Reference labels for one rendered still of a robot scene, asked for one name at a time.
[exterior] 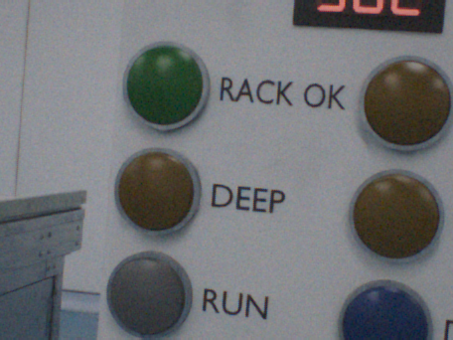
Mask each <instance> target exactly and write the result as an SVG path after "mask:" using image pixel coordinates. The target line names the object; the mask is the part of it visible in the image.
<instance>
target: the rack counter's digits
mask: <svg viewBox="0 0 453 340"><path fill-rule="evenodd" d="M425 9H426V0H312V10H311V13H337V14H356V15H373V16H389V17H407V18H425Z"/></svg>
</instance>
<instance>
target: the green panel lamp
mask: <svg viewBox="0 0 453 340"><path fill-rule="evenodd" d="M203 88H204V87H203V77H202V73H201V71H200V68H199V65H198V63H197V62H196V61H195V60H194V59H193V57H192V56H191V55H189V54H188V53H187V52H186V51H185V50H183V49H179V48H177V47H174V46H168V45H166V46H158V47H155V48H152V49H150V50H147V51H145V52H144V53H143V54H142V55H141V56H139V57H138V58H137V59H136V61H135V62H134V64H133V65H132V67H131V68H130V71H129V75H128V80H127V92H128V97H129V101H130V104H131V105H132V106H133V108H134V109H135V111H136V112H137V113H138V114H139V115H140V116H141V117H143V118H144V119H145V120H147V121H148V122H150V123H155V124H161V125H169V124H173V123H179V122H180V121H182V120H184V119H185V118H186V117H188V116H190V115H191V114H192V111H194V110H195V109H196V107H197V106H198V104H199V101H200V98H201V97H202V92H203Z"/></svg>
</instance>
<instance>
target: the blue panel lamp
mask: <svg viewBox="0 0 453 340"><path fill-rule="evenodd" d="M427 331H428V322H427V318H426V315H425V314H424V311H423V309H422V307H421V306H420V304H419V303H418V302H417V301H416V299H415V298H414V297H412V296H410V294H408V293H407V292H405V291H402V290H400V289H398V288H395V287H391V286H376V287H372V288H369V289H368V290H365V291H362V292H361V293H360V294H358V295H357V296H356V298H354V299H353V300H352V301H351V302H350V304H349V306H348V307H347V310H346V311H345V313H344V316H343V335H344V339H345V340H427Z"/></svg>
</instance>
